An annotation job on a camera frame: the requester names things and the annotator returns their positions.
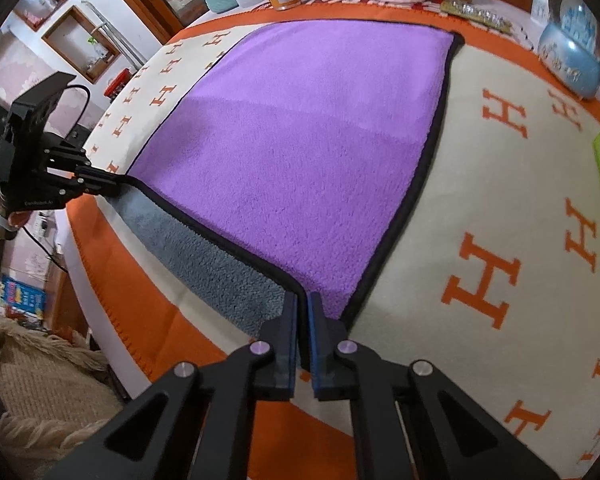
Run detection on purple grey microfiber towel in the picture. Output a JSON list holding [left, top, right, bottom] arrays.
[[110, 20, 464, 335]]

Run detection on left human hand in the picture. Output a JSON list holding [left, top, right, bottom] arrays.
[[8, 211, 32, 230]]

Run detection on beige knitted cushion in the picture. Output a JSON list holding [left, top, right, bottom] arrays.
[[0, 315, 123, 479]]

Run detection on orange cream H-pattern blanket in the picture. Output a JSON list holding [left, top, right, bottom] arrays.
[[66, 0, 600, 479]]

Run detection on blister pill pack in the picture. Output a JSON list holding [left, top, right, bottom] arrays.
[[440, 0, 513, 36]]

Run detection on blue castle snow globe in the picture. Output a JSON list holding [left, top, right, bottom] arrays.
[[538, 0, 600, 100]]

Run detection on small white pill bottle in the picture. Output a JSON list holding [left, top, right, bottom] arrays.
[[530, 0, 550, 24]]

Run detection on black cable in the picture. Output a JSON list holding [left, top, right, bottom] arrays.
[[54, 83, 93, 137]]

